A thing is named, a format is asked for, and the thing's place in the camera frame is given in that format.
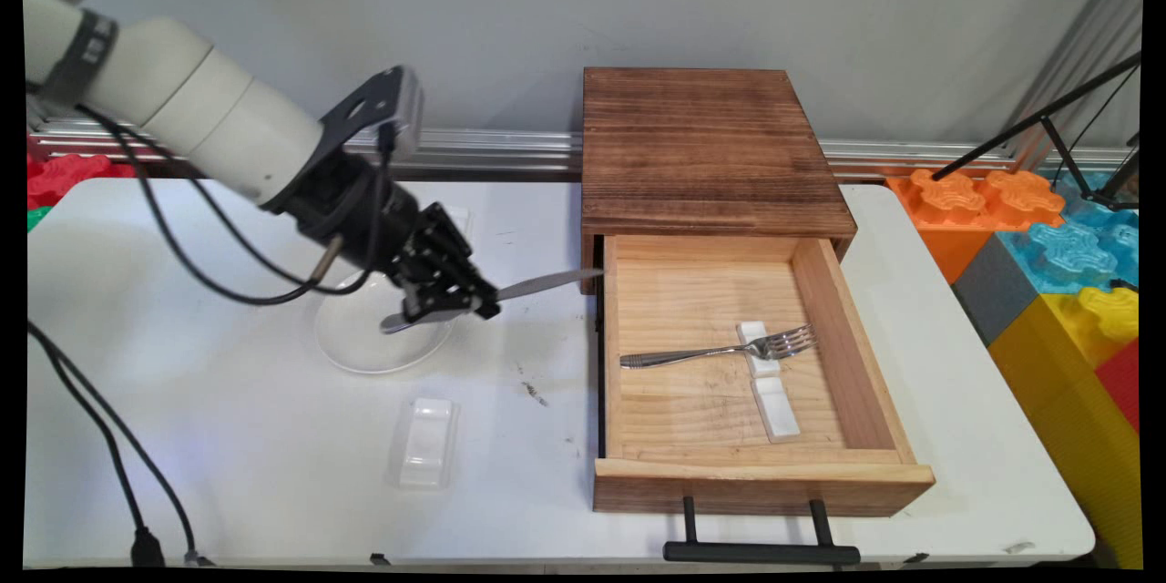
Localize black drawer handle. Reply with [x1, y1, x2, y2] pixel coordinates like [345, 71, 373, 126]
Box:
[662, 496, 862, 566]

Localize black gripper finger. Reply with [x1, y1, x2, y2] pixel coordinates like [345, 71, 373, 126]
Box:
[392, 260, 480, 323]
[422, 202, 502, 322]

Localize black tripod stand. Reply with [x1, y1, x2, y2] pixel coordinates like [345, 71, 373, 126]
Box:
[933, 55, 1142, 212]

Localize silver fork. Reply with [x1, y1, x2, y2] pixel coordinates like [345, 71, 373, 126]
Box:
[619, 324, 817, 370]

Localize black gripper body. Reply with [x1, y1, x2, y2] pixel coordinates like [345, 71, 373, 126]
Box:
[262, 148, 440, 281]

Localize blue plastic block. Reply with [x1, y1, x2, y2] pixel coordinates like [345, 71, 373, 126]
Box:
[997, 171, 1141, 297]

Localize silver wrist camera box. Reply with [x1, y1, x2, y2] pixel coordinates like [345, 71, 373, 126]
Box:
[317, 66, 426, 163]

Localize silver table knife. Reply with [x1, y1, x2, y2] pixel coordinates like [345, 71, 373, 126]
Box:
[380, 268, 605, 335]

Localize aluminium rail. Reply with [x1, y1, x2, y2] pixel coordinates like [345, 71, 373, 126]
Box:
[27, 117, 1140, 181]

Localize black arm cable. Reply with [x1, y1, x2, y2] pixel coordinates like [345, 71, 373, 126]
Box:
[75, 104, 347, 307]
[114, 120, 399, 297]

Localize light wooden drawer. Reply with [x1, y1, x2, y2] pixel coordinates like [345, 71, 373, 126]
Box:
[593, 235, 936, 518]

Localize white ceramic cutlery rest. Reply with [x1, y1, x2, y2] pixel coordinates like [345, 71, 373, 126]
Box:
[736, 321, 784, 378]
[752, 375, 803, 445]

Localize black floor cable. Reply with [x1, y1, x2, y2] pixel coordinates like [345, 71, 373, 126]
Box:
[44, 353, 167, 568]
[26, 321, 216, 568]

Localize dark wooden drawer cabinet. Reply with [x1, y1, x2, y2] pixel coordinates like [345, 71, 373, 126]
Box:
[581, 66, 860, 296]

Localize white round plate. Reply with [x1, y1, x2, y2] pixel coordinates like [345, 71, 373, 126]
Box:
[314, 267, 457, 375]

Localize orange plastic block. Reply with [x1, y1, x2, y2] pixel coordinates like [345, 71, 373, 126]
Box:
[887, 168, 1067, 285]

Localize clear rest near front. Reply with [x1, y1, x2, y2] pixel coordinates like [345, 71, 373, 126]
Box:
[397, 397, 457, 488]

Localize black arm strap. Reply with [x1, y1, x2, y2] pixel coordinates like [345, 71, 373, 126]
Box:
[47, 8, 120, 103]

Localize gray plastic block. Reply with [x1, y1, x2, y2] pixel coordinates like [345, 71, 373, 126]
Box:
[951, 235, 1041, 348]

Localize red plastic block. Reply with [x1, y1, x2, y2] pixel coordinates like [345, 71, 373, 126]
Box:
[1093, 339, 1141, 435]
[27, 152, 138, 210]

